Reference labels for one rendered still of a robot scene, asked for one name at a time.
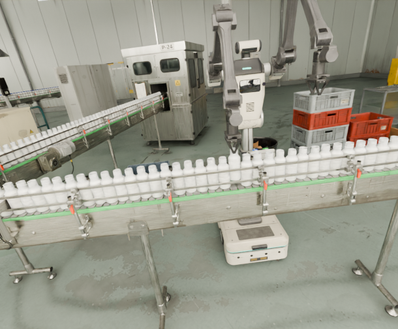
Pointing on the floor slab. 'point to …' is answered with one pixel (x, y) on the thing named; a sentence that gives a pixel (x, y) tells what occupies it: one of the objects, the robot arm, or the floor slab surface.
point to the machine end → (184, 130)
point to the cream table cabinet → (5, 128)
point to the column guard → (397, 70)
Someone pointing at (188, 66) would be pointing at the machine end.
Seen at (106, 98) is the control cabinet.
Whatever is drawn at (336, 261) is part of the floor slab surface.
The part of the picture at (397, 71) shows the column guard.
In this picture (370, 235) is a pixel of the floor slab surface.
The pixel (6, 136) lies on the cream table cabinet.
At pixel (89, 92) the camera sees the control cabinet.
